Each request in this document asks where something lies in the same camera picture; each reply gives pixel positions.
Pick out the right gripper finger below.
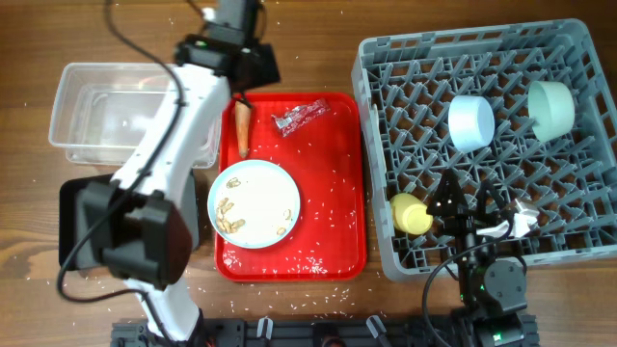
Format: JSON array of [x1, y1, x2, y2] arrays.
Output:
[[427, 169, 469, 217], [475, 179, 504, 215]]

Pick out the yellow cup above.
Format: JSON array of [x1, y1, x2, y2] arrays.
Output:
[[389, 193, 433, 235]]

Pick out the light blue bowl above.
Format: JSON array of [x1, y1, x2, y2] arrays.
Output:
[[447, 95, 496, 153]]

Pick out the green bowl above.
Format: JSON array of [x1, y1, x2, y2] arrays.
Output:
[[527, 81, 575, 143]]

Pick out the red foil wrapper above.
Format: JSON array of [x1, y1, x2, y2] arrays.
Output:
[[272, 98, 331, 138]]

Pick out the light blue plate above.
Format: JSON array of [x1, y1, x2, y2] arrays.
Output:
[[207, 160, 301, 250]]

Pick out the orange carrot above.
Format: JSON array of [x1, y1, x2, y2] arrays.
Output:
[[235, 101, 252, 159]]

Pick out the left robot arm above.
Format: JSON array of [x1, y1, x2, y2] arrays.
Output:
[[59, 1, 281, 346]]

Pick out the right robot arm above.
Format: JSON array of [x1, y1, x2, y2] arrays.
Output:
[[421, 169, 539, 346]]

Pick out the grey dishwasher rack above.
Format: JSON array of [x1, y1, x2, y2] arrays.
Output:
[[352, 19, 616, 281]]

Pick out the red serving tray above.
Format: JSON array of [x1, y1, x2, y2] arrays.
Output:
[[215, 92, 366, 282]]

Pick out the peanut shells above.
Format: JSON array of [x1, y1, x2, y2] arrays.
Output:
[[215, 176, 295, 235]]

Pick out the clear plastic bin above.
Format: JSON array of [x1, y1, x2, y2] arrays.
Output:
[[48, 62, 224, 170]]

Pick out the black tray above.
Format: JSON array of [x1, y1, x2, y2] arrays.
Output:
[[58, 173, 200, 265]]

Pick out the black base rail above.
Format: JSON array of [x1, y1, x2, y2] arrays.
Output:
[[110, 315, 539, 347]]

